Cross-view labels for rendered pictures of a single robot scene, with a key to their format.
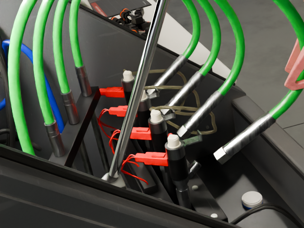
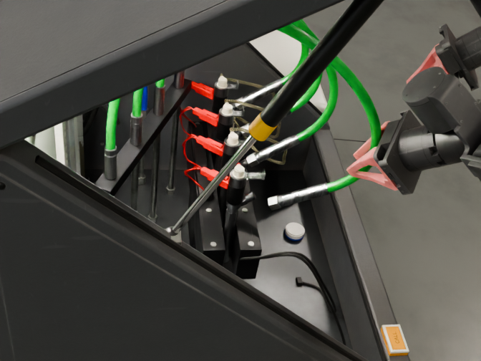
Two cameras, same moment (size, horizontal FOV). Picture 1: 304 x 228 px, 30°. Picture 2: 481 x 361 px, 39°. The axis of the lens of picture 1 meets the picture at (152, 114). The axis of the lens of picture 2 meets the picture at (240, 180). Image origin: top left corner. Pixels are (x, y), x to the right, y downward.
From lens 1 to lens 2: 0.29 m
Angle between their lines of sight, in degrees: 12
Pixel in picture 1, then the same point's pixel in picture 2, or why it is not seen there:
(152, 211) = (194, 265)
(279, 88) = (386, 96)
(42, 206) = (119, 244)
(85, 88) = (179, 81)
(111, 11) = not seen: outside the picture
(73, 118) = (158, 110)
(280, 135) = not seen: hidden behind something
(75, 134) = (154, 127)
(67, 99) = (159, 92)
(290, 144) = (347, 197)
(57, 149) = (134, 140)
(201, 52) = not seen: hidden behind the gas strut
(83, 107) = (170, 99)
